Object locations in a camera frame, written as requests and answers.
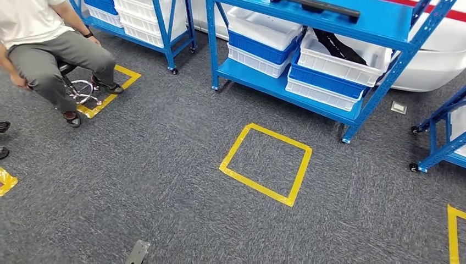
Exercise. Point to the black plastic mounting plate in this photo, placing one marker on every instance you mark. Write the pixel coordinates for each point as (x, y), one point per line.
(338, 47)
(327, 8)

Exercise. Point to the blue steel shelf rack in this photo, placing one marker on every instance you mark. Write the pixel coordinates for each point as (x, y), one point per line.
(276, 87)
(169, 47)
(433, 145)

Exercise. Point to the yellow floor tape square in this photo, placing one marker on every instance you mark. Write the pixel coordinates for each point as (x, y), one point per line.
(7, 182)
(289, 201)
(452, 237)

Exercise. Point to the chrome base stool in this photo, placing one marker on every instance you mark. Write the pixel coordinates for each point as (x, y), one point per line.
(82, 93)

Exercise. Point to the grey floor socket plate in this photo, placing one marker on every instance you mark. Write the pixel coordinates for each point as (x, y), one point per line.
(398, 108)

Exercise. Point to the white car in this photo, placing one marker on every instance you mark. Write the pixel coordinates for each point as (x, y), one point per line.
(429, 69)

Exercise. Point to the person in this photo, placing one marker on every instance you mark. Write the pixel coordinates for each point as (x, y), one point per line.
(36, 22)

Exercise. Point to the red barrier belt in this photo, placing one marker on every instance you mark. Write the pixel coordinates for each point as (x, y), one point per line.
(455, 15)

